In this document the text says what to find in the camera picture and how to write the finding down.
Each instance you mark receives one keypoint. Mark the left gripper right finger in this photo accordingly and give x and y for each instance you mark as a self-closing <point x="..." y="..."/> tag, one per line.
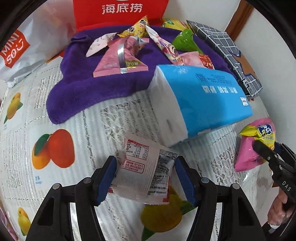
<point x="238" y="219"/>

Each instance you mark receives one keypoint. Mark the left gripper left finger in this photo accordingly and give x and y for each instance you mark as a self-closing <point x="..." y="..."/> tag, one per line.
<point x="53" y="219"/>

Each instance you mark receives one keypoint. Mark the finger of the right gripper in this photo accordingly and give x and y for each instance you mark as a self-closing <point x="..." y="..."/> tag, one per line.
<point x="265" y="152"/>

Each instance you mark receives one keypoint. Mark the white label snack packet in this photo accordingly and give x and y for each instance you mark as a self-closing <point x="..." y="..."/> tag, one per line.
<point x="144" y="174"/>

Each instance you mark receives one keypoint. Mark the red small snack packet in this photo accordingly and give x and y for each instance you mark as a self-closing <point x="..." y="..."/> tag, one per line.
<point x="196" y="59"/>

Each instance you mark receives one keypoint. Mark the pink round snack packet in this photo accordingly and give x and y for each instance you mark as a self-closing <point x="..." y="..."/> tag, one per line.
<point x="120" y="58"/>

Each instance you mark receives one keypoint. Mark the green snack bag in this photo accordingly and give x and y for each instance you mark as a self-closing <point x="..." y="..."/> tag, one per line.
<point x="184" y="42"/>

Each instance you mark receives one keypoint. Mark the white pink candy wrapper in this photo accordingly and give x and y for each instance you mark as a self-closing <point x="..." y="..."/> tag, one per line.
<point x="100" y="43"/>

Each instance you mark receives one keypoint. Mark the white red wafer packet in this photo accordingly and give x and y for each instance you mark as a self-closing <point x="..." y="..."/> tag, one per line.
<point x="166" y="47"/>

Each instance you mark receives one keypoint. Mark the yellow triangular snack packet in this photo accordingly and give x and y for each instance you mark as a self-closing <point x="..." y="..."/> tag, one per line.
<point x="136" y="30"/>

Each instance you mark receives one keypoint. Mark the person right hand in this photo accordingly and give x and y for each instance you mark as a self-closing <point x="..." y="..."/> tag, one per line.
<point x="276" y="212"/>

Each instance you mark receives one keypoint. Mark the fruit pattern tablecloth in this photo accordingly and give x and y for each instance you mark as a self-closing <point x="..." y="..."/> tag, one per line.
<point x="35" y="154"/>

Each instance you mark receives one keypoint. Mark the blue tissue pack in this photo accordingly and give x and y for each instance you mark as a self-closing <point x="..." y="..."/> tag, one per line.
<point x="188" y="101"/>

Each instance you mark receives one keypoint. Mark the grey checked star cloth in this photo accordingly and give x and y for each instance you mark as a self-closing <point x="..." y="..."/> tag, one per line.
<point x="223" y="45"/>

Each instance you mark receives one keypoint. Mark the white Miniso plastic bag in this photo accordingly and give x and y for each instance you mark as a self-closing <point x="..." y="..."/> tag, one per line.
<point x="42" y="35"/>

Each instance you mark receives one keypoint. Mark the yellow chips bag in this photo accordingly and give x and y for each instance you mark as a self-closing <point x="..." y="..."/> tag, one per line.
<point x="174" y="24"/>

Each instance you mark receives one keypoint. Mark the red paper shopping bag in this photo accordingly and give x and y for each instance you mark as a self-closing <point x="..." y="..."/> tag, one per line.
<point x="91" y="14"/>

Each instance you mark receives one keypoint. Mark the brown wooden door frame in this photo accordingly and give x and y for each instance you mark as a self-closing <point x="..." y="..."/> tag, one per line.
<point x="239" y="19"/>

